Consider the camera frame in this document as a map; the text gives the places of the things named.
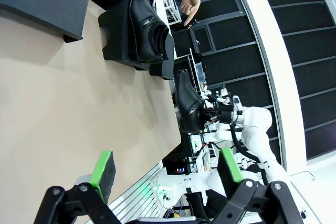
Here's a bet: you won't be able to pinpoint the black mesh partition panels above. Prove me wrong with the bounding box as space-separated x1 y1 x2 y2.
170 0 336 162

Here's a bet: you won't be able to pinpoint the black control box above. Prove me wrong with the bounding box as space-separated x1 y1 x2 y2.
164 157 190 175

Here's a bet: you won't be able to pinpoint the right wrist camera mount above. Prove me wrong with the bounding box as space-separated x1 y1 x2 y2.
203 87 241 106

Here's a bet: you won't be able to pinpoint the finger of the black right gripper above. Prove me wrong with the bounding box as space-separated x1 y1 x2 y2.
201 107 213 120

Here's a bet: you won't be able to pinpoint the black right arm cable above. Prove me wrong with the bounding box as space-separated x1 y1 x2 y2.
230 123 271 187

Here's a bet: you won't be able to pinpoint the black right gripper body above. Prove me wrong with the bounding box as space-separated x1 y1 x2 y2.
209 103 234 124

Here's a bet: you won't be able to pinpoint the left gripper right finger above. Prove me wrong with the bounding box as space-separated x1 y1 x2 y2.
209 147 302 224

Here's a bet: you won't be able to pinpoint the aluminium table frame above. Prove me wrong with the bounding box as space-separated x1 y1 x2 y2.
107 160 170 224

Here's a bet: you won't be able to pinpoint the white shoe rack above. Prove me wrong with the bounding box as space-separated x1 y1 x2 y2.
159 0 184 26

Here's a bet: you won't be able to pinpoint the person's left hand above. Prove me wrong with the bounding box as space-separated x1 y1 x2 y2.
180 0 202 27

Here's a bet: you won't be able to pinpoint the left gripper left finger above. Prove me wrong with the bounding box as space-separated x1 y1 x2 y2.
34 150 124 224

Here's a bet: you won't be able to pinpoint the black leather dress shoe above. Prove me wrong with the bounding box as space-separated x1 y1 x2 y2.
128 0 172 64
174 68 205 133

